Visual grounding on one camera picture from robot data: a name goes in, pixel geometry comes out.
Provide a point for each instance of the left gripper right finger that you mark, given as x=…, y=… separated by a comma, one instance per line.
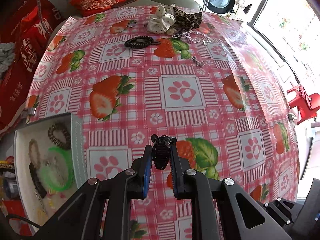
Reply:
x=178, y=166

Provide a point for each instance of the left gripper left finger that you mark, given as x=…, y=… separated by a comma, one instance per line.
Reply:
x=139, y=184

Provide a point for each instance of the black small claw clip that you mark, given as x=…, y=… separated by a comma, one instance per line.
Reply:
x=161, y=150

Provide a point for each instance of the green translucent bangle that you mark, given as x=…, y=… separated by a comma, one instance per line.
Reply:
x=56, y=171

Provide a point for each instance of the black beaded hair barrette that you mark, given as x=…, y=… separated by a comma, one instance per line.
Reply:
x=36, y=181

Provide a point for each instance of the silver metal hair clip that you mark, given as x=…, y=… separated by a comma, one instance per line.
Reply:
x=40, y=199

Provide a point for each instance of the white jewelry tray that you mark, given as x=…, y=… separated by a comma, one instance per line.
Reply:
x=31, y=143

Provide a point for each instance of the small silver charm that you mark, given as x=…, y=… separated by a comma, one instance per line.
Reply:
x=197, y=62

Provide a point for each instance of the pink strawberry tablecloth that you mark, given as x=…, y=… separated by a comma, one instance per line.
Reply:
x=229, y=116

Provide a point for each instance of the metal tablecloth clip right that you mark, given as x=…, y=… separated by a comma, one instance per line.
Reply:
x=292, y=117

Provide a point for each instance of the metal tablecloth clip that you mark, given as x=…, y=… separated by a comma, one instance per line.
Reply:
x=292, y=117
x=27, y=112

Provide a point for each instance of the red plastic chair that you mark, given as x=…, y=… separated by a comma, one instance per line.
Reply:
x=307, y=105

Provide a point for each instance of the red round snack tray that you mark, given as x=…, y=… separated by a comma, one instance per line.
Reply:
x=11, y=203

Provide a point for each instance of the metal tablecloth clip left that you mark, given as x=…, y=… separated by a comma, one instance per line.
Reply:
x=27, y=112

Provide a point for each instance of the leopard print scrunchie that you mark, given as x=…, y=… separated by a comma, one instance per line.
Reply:
x=187, y=21

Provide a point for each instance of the cream dotted scrunchie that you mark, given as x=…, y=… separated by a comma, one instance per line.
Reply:
x=162, y=20

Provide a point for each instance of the grey crumpled cloth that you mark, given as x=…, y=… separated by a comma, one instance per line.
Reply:
x=7, y=56

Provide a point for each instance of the red printed bed cover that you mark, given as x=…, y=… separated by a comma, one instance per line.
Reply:
x=29, y=29

